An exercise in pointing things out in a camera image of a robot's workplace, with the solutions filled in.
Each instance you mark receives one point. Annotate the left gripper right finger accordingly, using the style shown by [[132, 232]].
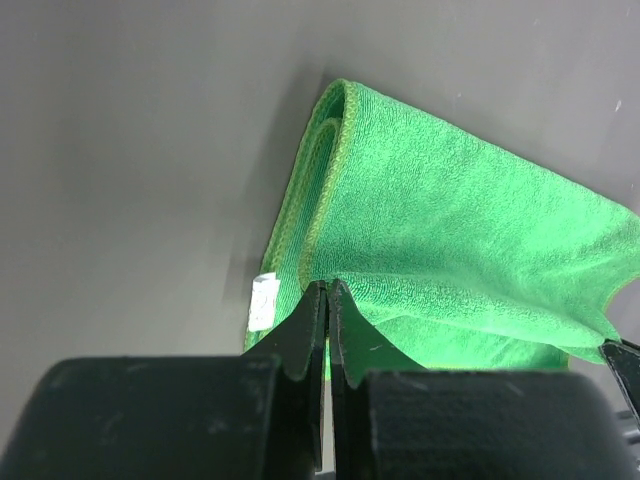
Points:
[[394, 419]]

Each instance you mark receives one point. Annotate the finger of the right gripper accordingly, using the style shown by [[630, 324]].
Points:
[[622, 358]]

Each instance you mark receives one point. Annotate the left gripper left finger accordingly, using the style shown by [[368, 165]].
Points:
[[258, 415]]

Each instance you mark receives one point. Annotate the green microfiber towel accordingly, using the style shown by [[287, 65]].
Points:
[[462, 254]]

